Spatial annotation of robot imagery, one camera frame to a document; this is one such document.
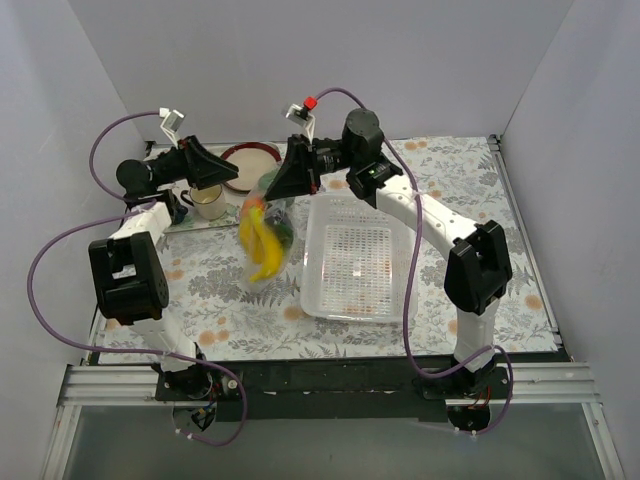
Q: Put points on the floral table mat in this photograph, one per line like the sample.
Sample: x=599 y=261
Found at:
x=204 y=270

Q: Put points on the aluminium frame rail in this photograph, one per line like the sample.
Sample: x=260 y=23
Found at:
x=555 y=383

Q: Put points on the clear zip top bag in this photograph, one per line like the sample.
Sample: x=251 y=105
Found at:
x=259 y=190

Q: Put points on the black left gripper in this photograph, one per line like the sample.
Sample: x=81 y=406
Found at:
x=189 y=162

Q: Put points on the yellow fake banana bunch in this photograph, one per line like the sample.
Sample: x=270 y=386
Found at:
x=261 y=246

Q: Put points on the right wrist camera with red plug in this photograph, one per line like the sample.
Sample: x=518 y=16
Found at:
x=303 y=116

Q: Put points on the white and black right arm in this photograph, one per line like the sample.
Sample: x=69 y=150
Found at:
x=478 y=266

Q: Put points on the orange fake fruit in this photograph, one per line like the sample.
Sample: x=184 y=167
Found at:
x=254 y=202

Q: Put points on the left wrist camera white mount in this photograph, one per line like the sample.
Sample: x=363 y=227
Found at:
x=171 y=121

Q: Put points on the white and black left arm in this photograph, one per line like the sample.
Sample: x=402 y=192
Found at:
x=129 y=280

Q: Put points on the floral serving tray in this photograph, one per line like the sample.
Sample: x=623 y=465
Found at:
x=134 y=177

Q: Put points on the green fake bell pepper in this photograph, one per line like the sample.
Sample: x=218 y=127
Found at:
x=285 y=233

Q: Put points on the red rimmed beige plate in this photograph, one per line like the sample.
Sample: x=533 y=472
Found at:
x=253 y=160

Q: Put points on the white perforated plastic basket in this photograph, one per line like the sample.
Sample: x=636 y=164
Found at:
x=356 y=261

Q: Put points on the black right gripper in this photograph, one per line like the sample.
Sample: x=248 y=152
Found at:
x=307 y=163

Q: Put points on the dark blue ceramic cup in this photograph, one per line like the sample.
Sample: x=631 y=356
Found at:
x=179 y=211

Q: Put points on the cream enamel mug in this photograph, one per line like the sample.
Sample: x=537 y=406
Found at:
x=209 y=203

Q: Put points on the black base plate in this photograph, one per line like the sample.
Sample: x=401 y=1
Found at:
x=230 y=402

